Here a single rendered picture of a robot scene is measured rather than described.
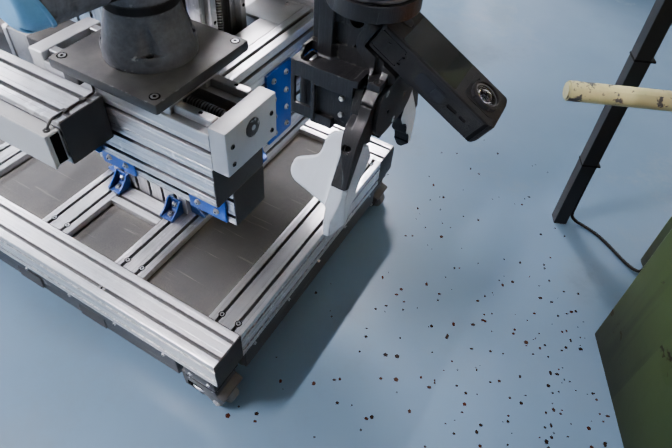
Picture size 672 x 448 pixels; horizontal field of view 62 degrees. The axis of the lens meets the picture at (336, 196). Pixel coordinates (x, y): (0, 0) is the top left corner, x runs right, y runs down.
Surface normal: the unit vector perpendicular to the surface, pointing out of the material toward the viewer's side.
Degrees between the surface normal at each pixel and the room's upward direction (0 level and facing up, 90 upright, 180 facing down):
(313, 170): 57
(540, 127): 0
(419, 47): 30
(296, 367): 0
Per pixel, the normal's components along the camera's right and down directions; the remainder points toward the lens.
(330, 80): -0.50, 0.60
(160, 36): 0.56, 0.37
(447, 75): 0.49, -0.41
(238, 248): 0.06, -0.70
